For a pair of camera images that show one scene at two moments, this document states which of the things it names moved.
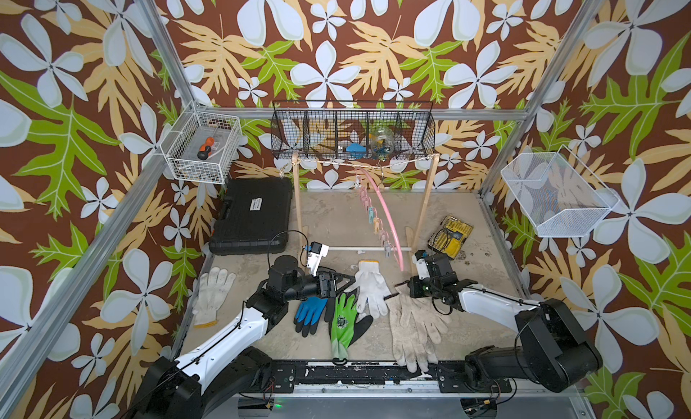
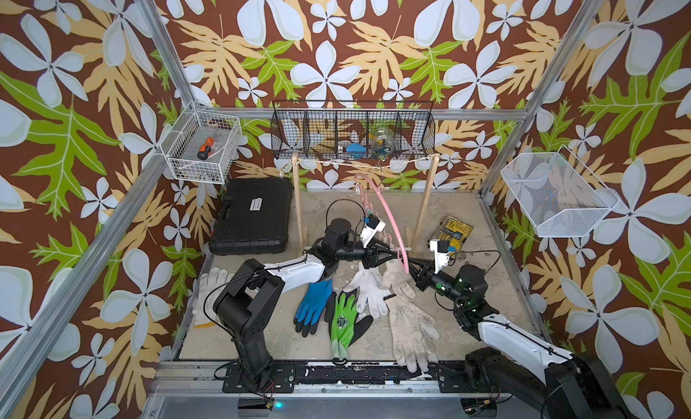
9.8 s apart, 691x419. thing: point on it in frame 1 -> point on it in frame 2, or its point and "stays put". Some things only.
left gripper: [331, 276] -> [370, 257]
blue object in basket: [356, 150] stays put
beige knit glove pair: [424, 314] -> [395, 276]
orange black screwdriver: [206, 150] stays put
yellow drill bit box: [449, 236] stays put
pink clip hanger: [374, 219] stays put
